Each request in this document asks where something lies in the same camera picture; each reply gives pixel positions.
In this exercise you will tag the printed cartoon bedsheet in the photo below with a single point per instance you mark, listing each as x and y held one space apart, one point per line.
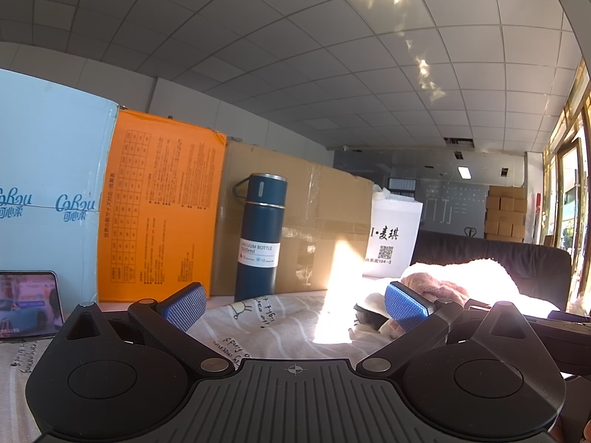
277 323

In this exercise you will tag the white paper bag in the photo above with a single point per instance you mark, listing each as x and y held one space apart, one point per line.
392 230

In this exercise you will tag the black leather sofa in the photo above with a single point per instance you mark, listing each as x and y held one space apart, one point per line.
531 258

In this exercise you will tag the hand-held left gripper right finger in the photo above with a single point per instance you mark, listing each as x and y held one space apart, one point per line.
406 308

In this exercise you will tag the rectangular ceiling light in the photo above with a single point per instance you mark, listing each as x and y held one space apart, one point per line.
464 172

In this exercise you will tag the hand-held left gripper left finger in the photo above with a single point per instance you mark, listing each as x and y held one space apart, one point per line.
184 308

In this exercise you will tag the orange cardboard box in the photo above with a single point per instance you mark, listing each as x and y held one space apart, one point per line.
161 203

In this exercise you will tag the white garment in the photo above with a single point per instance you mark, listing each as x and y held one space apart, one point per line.
485 277

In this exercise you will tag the light blue carton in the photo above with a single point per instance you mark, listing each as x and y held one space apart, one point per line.
46 157

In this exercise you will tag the smartphone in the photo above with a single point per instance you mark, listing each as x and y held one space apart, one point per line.
27 304

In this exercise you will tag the stack of brown cartons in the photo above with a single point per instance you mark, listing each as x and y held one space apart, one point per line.
505 214

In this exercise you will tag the golden door frame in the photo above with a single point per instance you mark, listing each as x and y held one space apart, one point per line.
570 184

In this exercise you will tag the red fire extinguisher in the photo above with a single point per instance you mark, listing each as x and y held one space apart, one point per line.
538 207

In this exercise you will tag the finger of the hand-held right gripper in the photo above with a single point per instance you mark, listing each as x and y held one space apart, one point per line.
369 318

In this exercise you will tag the brown taped cardboard box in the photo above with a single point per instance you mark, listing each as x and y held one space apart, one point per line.
314 212

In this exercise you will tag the blue vacuum bottle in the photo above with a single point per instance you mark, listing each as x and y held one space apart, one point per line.
258 221

